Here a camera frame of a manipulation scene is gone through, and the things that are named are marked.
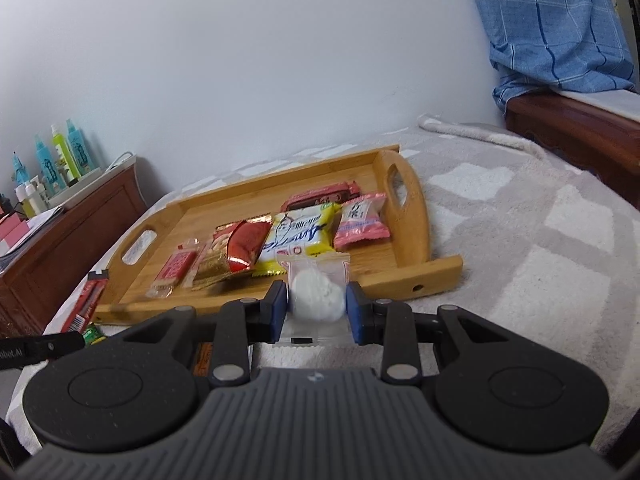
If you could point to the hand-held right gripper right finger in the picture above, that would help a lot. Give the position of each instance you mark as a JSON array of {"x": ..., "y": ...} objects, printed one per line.
[{"x": 356, "y": 312}]

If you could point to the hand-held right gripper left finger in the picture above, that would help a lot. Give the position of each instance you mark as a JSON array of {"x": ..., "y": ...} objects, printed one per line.
[{"x": 277, "y": 312}]

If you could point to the clear packet with white pastry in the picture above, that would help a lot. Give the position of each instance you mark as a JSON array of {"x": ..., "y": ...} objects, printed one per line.
[{"x": 315, "y": 295}]

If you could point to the green snack packet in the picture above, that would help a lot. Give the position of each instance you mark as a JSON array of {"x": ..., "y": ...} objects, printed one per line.
[{"x": 94, "y": 335}]

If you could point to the long red black snack packet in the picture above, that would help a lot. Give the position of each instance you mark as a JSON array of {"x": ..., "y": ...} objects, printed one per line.
[{"x": 85, "y": 300}]

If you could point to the red gold peanut bag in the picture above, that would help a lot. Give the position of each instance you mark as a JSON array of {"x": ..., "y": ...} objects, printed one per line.
[{"x": 235, "y": 250}]

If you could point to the yellow white snack packet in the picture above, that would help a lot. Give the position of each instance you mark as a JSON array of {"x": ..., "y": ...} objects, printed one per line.
[{"x": 295, "y": 235}]

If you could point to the pink snack packet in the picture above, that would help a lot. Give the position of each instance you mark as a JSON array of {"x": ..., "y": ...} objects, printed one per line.
[{"x": 357, "y": 220}]

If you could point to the red brown bar packet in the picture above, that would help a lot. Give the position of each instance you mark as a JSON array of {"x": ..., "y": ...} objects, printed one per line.
[{"x": 320, "y": 195}]

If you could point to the wooden tray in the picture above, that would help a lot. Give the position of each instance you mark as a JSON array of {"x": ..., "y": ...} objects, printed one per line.
[{"x": 225, "y": 200}]

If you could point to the stack of papers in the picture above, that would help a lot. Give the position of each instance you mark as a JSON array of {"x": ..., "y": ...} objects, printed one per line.
[{"x": 30, "y": 235}]

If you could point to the wooden cabinet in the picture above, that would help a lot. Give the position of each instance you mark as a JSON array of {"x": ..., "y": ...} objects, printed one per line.
[{"x": 75, "y": 240}]

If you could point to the pink white box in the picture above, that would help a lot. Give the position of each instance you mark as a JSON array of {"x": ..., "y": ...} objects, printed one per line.
[{"x": 12, "y": 232}]

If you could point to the small white bottle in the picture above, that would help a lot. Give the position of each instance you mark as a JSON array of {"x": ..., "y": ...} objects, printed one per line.
[
  {"x": 36, "y": 194},
  {"x": 22, "y": 200}
]

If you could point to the light blue spray bottle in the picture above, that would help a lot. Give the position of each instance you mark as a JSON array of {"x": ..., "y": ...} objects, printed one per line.
[{"x": 21, "y": 170}]

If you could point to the teal bottle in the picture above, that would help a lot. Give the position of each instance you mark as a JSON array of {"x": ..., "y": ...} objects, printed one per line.
[
  {"x": 76, "y": 147},
  {"x": 44, "y": 165}
]

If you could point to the yellow-green bottle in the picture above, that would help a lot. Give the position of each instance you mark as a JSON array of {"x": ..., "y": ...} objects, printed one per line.
[{"x": 62, "y": 152}]

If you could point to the pale grey mattress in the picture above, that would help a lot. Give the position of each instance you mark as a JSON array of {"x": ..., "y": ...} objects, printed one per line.
[{"x": 605, "y": 102}]

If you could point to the blue plaid cloth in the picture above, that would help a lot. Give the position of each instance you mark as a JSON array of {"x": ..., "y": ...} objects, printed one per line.
[{"x": 540, "y": 25}]

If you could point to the wooden bed frame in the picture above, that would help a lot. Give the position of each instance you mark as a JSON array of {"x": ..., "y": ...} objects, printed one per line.
[{"x": 575, "y": 135}]

